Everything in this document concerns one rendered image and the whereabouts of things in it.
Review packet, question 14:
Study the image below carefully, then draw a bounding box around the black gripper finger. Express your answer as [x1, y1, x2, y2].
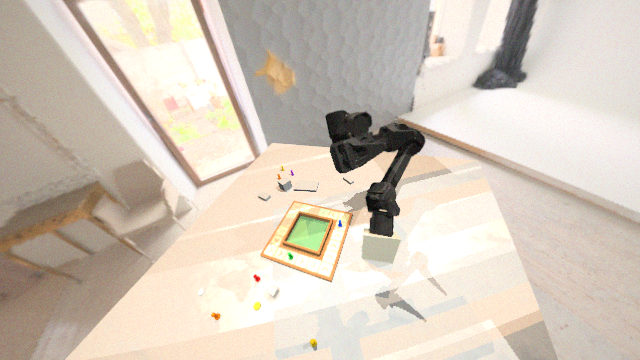
[386, 124, 417, 151]
[343, 137, 387, 170]

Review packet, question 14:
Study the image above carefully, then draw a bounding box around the white die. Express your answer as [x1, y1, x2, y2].
[267, 284, 280, 298]

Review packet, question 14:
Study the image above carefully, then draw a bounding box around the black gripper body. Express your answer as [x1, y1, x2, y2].
[330, 122, 400, 174]

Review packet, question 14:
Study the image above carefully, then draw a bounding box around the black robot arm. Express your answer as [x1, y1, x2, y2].
[325, 110, 426, 237]

